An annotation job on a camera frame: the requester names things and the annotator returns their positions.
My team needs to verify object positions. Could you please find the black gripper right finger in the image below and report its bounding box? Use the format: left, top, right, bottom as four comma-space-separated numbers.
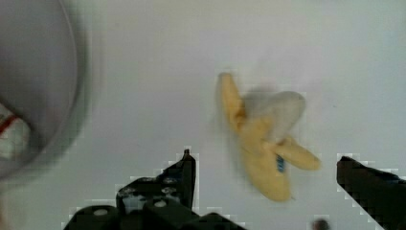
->
336, 156, 406, 230

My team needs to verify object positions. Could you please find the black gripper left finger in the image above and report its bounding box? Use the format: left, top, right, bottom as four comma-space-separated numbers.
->
63, 149, 246, 230

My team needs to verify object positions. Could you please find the yellow plush peeled banana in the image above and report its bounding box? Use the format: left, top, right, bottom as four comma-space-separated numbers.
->
218, 73, 321, 201

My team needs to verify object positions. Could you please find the red plush ketchup bottle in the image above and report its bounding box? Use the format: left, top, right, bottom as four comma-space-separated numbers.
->
0, 104, 31, 160

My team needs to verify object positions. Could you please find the grey round plate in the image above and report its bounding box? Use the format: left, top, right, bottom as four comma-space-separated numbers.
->
0, 0, 88, 183

